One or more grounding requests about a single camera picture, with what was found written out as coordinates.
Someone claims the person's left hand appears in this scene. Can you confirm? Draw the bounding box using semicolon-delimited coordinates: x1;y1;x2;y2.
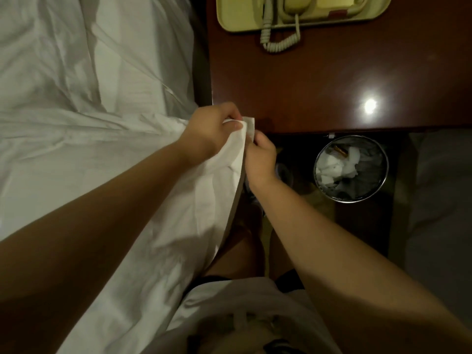
177;101;245;165

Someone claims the white duvet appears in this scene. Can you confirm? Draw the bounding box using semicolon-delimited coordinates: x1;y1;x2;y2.
0;0;256;354

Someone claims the black trash bin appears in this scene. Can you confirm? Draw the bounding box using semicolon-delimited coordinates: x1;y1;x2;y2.
313;134;390;204

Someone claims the dark wooden nightstand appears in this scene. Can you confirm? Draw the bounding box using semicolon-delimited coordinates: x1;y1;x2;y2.
205;0;472;136

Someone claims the person's right leg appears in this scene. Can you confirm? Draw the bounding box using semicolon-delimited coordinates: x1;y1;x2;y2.
267;221;296;281

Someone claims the white bed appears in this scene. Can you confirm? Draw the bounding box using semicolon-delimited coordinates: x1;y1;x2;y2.
404;129;472;329
92;0;204;118

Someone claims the person's white printed shirt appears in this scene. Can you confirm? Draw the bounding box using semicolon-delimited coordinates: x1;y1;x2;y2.
144;276;344;354

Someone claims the person's right forearm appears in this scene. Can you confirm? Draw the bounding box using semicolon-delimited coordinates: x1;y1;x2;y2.
254;177;472;354

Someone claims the person's left forearm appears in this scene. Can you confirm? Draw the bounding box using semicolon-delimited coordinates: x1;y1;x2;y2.
0;140;196;354

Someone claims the beige telephone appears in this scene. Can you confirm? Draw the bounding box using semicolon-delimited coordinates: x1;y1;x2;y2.
215;0;393;54

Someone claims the person's leg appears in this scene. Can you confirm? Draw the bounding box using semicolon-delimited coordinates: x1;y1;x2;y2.
205;217;265;281
267;221;296;281

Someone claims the person's left leg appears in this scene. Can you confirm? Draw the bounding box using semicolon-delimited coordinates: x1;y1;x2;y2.
205;217;265;281

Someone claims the person's right hand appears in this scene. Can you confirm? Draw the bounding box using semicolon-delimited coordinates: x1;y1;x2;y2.
243;129;280;192

